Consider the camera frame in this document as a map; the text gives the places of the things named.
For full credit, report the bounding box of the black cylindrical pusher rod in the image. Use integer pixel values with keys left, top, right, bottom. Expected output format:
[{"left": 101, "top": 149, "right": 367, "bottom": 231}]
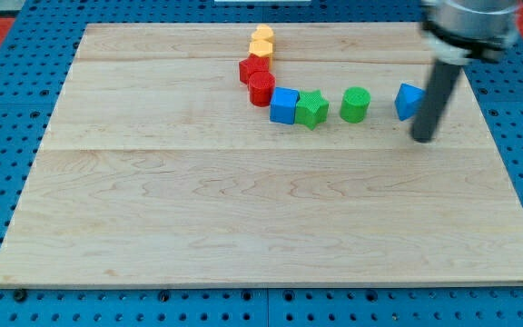
[{"left": 410, "top": 59, "right": 461, "bottom": 144}]

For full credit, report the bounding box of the red cube block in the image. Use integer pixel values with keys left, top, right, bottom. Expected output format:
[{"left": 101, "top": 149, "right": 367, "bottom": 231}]
[{"left": 238, "top": 54, "right": 270, "bottom": 84}]

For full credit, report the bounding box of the green star block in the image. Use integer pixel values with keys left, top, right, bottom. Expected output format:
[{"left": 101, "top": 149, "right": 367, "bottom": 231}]
[{"left": 294, "top": 90, "right": 330, "bottom": 130}]

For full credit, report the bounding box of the yellow hexagon block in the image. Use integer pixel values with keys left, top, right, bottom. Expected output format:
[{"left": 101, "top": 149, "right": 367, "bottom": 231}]
[{"left": 249, "top": 40, "right": 273, "bottom": 64}]

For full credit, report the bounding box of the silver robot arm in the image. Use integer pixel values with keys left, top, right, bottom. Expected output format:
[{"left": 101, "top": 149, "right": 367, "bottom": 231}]
[{"left": 420, "top": 0, "right": 521, "bottom": 66}]

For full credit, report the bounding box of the red cylinder block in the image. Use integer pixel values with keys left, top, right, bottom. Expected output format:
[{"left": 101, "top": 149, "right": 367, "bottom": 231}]
[{"left": 248, "top": 71, "right": 275, "bottom": 107}]

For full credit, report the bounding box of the wooden board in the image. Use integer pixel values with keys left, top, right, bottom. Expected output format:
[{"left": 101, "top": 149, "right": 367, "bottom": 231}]
[{"left": 0, "top": 23, "right": 523, "bottom": 290}]

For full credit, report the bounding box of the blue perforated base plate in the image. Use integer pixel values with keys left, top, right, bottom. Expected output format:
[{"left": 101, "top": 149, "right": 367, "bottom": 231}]
[{"left": 0, "top": 0, "right": 523, "bottom": 326}]

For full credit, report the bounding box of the green cylinder block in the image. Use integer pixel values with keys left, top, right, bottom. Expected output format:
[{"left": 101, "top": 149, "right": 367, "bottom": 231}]
[{"left": 340, "top": 86, "right": 370, "bottom": 124}]

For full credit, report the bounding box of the blue cube block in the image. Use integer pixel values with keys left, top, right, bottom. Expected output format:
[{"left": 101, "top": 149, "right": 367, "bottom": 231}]
[{"left": 270, "top": 87, "right": 299, "bottom": 124}]

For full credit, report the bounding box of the blue triangular prism block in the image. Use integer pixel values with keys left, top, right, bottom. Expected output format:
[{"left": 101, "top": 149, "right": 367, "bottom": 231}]
[{"left": 394, "top": 84, "right": 426, "bottom": 121}]

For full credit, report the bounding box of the yellow heart block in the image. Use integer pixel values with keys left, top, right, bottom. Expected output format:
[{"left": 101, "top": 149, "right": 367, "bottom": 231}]
[{"left": 251, "top": 24, "right": 275, "bottom": 44}]

